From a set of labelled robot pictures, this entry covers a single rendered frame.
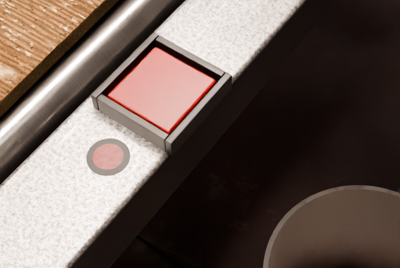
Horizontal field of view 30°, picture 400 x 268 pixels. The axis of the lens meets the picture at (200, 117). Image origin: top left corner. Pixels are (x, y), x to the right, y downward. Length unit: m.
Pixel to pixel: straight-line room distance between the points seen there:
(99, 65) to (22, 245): 0.16
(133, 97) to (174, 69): 0.04
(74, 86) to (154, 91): 0.07
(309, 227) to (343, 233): 0.08
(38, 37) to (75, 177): 0.12
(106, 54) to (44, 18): 0.06
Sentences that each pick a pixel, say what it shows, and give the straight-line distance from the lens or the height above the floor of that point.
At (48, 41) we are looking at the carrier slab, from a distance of 0.59.
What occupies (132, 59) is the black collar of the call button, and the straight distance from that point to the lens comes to 0.58.
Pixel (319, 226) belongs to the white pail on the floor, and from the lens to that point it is 1.24.
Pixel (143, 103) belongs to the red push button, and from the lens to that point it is 0.55.
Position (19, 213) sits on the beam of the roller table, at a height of 0.92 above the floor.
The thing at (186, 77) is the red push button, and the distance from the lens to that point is 0.57.
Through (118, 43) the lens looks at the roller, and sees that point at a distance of 0.61.
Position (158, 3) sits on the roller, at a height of 0.91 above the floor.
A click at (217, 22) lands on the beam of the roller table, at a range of 0.62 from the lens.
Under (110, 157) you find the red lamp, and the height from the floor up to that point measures 0.92.
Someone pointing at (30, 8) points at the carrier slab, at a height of 0.94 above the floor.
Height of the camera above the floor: 1.37
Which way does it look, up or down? 55 degrees down
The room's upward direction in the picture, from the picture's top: 2 degrees counter-clockwise
